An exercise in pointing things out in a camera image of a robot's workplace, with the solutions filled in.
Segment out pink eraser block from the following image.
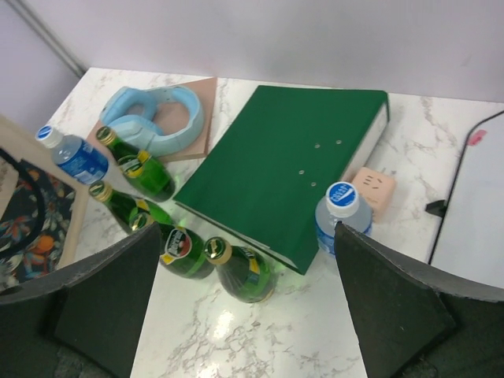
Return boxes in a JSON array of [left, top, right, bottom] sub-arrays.
[[351, 167, 397, 223]]

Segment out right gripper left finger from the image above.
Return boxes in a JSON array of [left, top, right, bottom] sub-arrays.
[[1, 223, 161, 377]]

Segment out light blue headphones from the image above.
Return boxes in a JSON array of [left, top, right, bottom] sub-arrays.
[[99, 86, 206, 157]]

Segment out blue cap water bottle front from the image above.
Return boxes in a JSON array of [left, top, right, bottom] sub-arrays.
[[35, 125, 113, 185]]

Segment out beige canvas tote bag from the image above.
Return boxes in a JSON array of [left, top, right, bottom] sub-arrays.
[[1, 117, 88, 291]]

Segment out green binder folder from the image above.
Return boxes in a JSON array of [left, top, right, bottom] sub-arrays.
[[175, 85, 390, 274]]

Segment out blue cap water bottle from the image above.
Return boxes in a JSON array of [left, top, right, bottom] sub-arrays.
[[35, 125, 113, 185], [315, 181, 372, 255]]

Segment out green glass bottle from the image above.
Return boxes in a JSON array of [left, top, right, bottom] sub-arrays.
[[95, 126, 176, 202], [158, 222, 213, 280], [204, 236, 276, 303], [88, 180, 173, 234]]

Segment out small whiteboard with writing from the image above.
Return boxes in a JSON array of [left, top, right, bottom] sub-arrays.
[[425, 112, 503, 288]]

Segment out brown cardboard sheet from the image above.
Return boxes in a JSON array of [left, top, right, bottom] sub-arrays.
[[87, 77, 217, 162]]

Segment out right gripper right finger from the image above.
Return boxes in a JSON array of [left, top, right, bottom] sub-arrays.
[[335, 222, 503, 377]]

